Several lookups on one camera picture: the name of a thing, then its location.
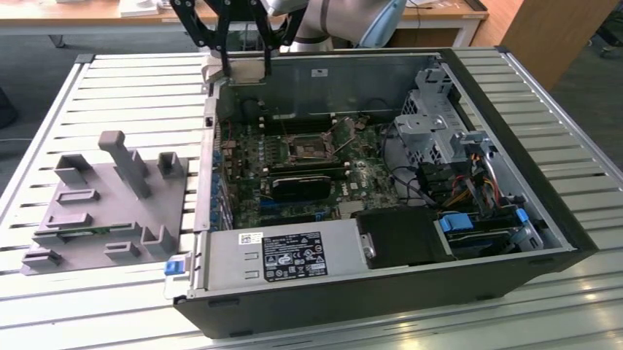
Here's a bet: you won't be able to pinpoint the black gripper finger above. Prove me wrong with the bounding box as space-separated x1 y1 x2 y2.
245 0 304 78
168 0 234 78

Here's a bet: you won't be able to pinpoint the silver CPU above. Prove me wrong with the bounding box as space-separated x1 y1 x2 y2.
228 58 269 85

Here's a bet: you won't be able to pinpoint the metal locking lever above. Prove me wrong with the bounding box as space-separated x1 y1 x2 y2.
273 105 289 139

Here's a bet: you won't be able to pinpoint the metal socket cover frame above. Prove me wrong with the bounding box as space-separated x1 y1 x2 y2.
325 116 366 156

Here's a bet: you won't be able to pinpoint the CPU socket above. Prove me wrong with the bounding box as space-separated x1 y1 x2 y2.
286 133 341 165

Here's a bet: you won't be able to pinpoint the clear storage box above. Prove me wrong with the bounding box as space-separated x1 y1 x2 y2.
208 30 293 53

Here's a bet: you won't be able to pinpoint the white cardboard box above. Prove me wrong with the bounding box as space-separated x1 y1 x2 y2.
118 0 161 18

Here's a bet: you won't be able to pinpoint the black graphics card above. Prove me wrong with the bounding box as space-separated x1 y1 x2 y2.
266 174 334 203

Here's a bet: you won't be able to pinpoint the metal disk bay cage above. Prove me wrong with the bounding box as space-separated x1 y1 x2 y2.
392 65 499 172

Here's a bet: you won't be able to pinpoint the black bulky object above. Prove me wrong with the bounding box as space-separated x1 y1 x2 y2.
0 85 20 129

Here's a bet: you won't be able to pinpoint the green motherboard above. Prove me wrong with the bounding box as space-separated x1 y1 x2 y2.
217 116 405 229

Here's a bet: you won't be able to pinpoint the silver chipset heatsink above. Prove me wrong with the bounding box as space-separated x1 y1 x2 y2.
337 202 365 219

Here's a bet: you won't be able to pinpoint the grey parts rack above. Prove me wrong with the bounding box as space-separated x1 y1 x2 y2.
17 130 192 277

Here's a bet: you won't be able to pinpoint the green RAM stick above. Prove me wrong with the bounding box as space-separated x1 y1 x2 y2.
56 226 113 238

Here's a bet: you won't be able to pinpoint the wooden cabinet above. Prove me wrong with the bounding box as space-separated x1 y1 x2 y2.
499 0 623 92

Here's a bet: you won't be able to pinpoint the grey power supply unit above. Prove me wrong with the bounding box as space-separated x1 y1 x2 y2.
186 219 370 300

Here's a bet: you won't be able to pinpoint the blue case release latch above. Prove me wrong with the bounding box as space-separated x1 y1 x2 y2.
164 259 189 277

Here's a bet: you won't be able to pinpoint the black plastic shroud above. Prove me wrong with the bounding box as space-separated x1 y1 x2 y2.
356 209 457 271

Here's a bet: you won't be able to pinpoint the hard disk in blue carrier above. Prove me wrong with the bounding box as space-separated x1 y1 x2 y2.
435 212 517 258

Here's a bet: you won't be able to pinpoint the black office chair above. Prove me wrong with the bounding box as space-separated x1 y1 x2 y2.
593 5 623 59

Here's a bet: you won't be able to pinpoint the black PC case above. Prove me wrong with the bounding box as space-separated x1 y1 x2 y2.
172 46 600 340

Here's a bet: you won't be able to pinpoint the yellow red power wires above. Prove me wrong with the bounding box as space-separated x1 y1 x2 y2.
447 155 503 207

